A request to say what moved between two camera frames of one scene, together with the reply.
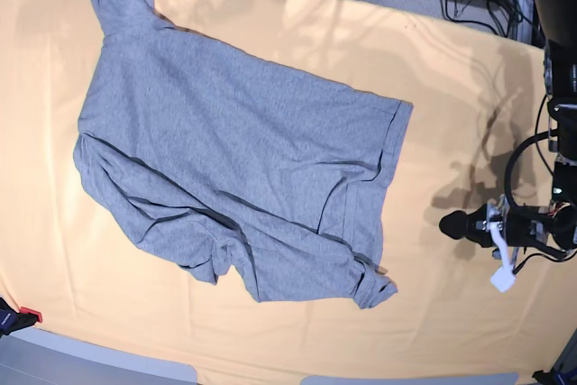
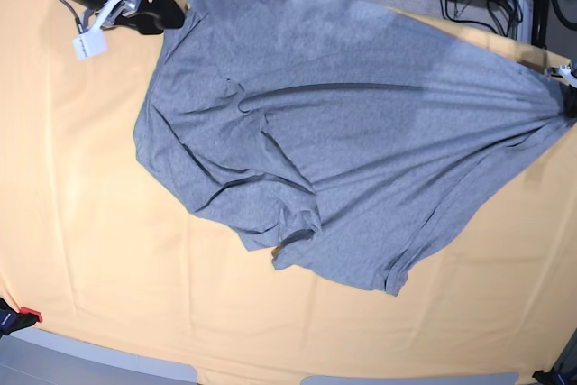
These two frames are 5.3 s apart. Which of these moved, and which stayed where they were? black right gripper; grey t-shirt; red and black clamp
Moved: black right gripper; grey t-shirt
Stayed: red and black clamp
